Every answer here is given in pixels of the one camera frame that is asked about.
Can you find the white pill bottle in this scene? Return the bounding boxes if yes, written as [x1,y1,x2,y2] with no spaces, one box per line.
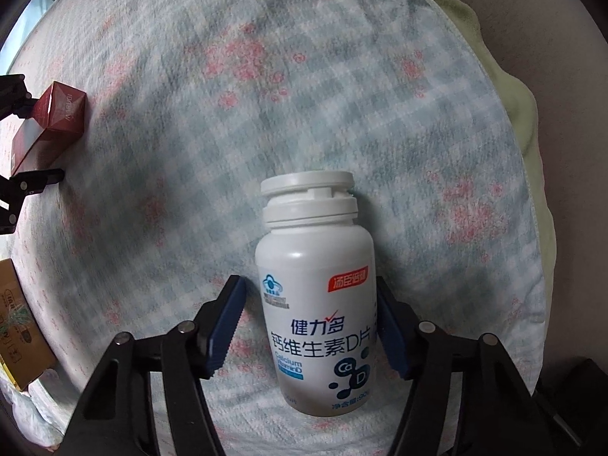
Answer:
[254,169,381,416]

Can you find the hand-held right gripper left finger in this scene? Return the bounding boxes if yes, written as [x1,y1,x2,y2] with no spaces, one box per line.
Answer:
[62,274,248,456]

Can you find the red carton box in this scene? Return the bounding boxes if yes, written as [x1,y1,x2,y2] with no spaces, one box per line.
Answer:
[10,82,88,176]

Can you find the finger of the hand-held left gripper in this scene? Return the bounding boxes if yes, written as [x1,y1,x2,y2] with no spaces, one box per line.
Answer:
[0,73,37,118]
[0,168,65,235]

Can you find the cardboard box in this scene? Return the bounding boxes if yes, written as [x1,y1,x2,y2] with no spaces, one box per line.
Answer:
[0,259,59,391]

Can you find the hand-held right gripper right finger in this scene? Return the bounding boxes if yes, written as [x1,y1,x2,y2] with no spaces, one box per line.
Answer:
[375,275,538,456]

